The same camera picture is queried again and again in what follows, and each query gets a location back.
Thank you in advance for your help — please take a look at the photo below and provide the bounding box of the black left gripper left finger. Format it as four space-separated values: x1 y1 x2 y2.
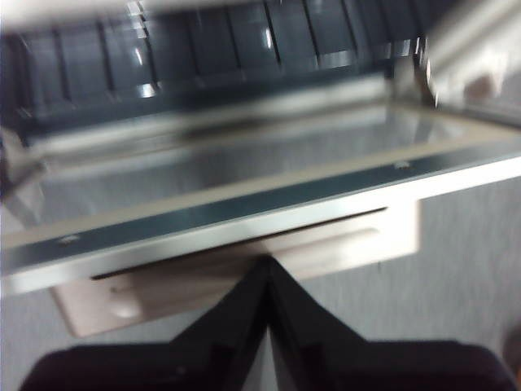
18 256 270 391

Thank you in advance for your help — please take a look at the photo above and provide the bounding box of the metal wire oven rack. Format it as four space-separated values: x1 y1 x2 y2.
7 0 408 107

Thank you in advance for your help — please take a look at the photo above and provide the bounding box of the white glass oven door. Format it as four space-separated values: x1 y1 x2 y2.
0 101 521 339

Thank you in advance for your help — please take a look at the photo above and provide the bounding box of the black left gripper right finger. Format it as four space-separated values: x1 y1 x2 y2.
270 257 518 391

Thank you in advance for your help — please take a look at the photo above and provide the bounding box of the beige oven knob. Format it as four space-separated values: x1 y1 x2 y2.
463 68 510 99

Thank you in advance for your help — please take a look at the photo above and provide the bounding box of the white toaster oven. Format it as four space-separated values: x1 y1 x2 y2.
0 0 521 339

